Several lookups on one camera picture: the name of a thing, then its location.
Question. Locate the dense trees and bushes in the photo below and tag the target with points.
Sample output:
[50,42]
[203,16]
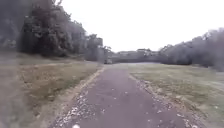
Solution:
[46,33]

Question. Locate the grass verge with bare soil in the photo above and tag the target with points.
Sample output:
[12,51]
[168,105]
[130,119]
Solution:
[43,83]

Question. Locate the dry grass field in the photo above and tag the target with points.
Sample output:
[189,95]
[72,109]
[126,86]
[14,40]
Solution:
[180,83]

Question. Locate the robot's own part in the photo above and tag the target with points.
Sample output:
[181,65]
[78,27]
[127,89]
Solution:
[76,126]

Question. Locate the distant row of trees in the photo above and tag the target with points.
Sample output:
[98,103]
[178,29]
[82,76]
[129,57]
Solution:
[190,50]

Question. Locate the grey asphalt path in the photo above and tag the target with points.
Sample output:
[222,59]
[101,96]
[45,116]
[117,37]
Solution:
[116,100]

